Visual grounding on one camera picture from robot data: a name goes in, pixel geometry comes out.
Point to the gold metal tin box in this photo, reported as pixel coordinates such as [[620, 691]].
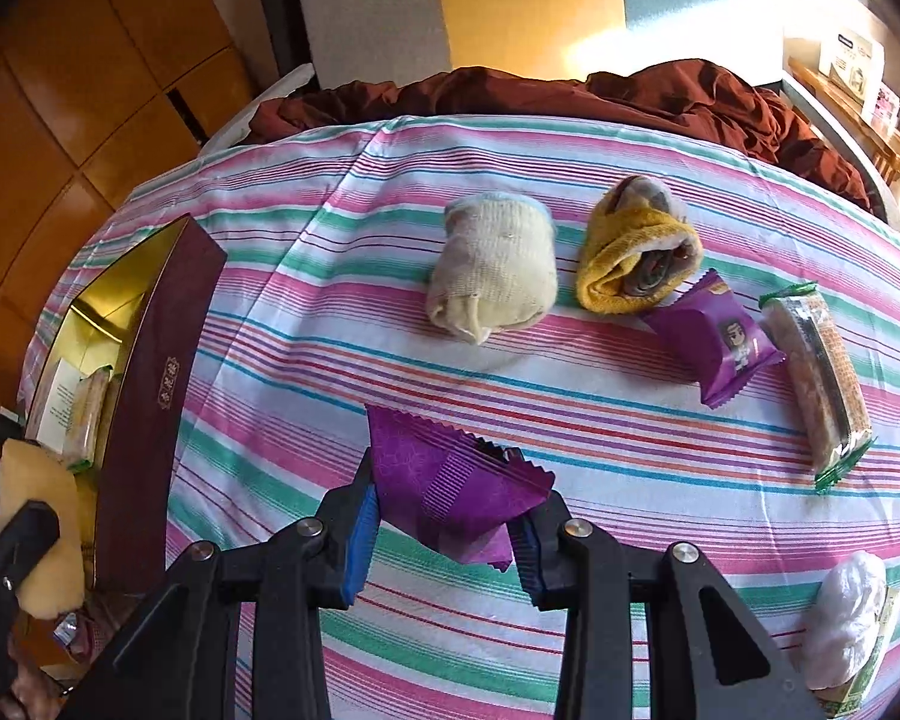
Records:
[[142, 316]]

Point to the dark red blanket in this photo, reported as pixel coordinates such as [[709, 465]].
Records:
[[690, 97]]

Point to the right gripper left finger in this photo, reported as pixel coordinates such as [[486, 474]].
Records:
[[351, 520]]

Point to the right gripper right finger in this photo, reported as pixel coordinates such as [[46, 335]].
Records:
[[546, 545]]

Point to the purple cartoon snack packet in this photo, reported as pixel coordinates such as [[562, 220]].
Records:
[[710, 330]]

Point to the orange wooden wardrobe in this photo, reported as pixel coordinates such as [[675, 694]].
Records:
[[96, 96]]

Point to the white printed carton box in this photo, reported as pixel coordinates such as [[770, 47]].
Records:
[[54, 407]]

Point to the striped pink green bedsheet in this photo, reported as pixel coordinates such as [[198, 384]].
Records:
[[330, 237]]

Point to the green-edged cracker packet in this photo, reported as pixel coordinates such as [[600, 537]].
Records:
[[823, 378]]

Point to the green white cracker packet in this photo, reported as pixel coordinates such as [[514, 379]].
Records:
[[80, 441]]

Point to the small green white box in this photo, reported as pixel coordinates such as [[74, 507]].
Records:
[[844, 701]]

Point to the yellow sock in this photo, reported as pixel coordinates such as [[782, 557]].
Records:
[[639, 247]]

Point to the cream sock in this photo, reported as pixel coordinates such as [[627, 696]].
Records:
[[497, 269]]

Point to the yellow sponge cake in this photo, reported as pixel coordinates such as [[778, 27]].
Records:
[[39, 506]]

